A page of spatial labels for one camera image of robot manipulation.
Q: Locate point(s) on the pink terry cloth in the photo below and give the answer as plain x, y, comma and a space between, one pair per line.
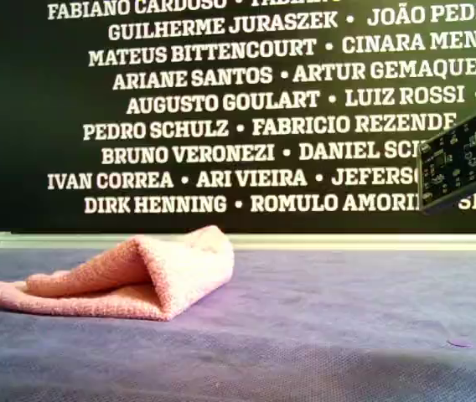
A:
116, 293

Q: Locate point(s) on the blue nonwoven table cover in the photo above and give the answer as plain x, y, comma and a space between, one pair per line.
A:
263, 356

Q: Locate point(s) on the black banner with white names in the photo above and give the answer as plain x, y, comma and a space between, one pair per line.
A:
32, 125

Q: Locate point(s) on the purple round sticker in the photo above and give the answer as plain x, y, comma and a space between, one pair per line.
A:
459, 343

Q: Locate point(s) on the aluminium table frame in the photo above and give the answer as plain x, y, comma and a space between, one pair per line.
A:
347, 242

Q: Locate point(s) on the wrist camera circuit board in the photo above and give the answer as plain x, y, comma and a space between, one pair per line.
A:
456, 167

